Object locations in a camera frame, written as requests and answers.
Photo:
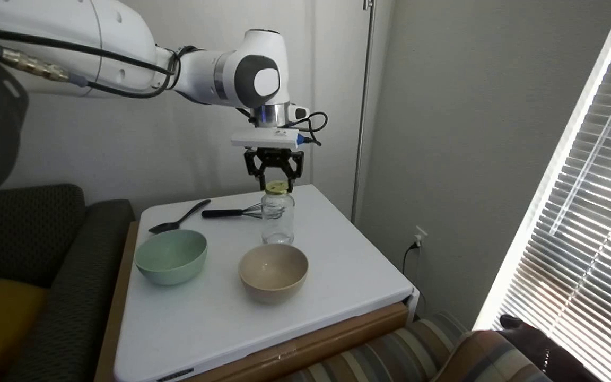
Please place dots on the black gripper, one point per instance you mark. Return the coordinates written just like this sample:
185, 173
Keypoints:
273, 158

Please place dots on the beige bowl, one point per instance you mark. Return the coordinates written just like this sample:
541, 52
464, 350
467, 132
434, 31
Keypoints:
273, 273

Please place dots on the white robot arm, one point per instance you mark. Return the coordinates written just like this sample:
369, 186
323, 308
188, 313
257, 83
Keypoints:
206, 74

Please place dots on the black ladle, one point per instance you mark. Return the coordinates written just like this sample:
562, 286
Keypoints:
170, 223

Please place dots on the striped sofa back cushion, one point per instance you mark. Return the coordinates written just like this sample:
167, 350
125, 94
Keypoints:
487, 357

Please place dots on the white table board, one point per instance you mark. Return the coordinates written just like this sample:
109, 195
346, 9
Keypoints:
318, 343

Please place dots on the white wall outlet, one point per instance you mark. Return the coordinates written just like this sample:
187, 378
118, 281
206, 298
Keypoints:
417, 237

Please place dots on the striped sofa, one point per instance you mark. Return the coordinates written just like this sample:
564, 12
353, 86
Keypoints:
360, 362

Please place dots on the dark grey armchair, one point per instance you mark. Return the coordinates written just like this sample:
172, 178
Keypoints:
72, 283

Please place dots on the yellow cushion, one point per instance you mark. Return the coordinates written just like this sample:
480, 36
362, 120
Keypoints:
1, 320

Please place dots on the white window blinds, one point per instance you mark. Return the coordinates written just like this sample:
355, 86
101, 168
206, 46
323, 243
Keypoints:
587, 247

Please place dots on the green bowl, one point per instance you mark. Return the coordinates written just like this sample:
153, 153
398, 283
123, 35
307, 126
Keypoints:
170, 257

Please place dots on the gold metal jar lid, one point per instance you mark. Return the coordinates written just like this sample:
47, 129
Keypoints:
276, 188

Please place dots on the clear glass jar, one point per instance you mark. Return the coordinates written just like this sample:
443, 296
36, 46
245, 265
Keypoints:
277, 220

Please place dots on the thin metal stand pole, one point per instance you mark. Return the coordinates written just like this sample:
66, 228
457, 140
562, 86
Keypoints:
360, 106

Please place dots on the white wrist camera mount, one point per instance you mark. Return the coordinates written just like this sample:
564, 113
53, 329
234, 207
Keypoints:
266, 138

